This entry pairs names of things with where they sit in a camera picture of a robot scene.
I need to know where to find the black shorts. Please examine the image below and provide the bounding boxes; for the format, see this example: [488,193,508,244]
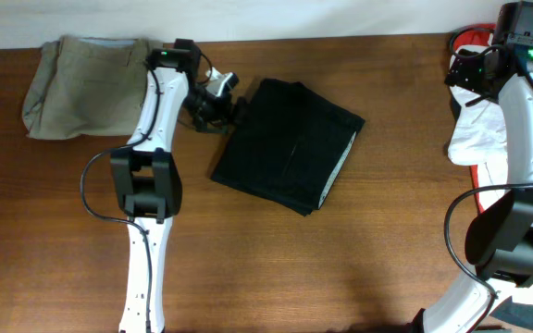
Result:
[211,79,365,216]

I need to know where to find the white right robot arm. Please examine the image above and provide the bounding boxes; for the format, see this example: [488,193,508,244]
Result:
[409,1,533,333]

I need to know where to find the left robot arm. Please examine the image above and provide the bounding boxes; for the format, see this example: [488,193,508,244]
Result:
[110,39,239,333]

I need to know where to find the red garment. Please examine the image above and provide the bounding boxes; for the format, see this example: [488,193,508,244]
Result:
[447,31,508,213]

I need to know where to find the white shirt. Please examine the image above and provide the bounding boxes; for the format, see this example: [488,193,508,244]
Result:
[446,82,533,314]

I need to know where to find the folded khaki shorts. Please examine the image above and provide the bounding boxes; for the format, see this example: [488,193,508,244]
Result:
[21,36,164,141]

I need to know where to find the dark grey garment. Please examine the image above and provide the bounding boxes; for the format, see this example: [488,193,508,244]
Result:
[490,298,533,331]

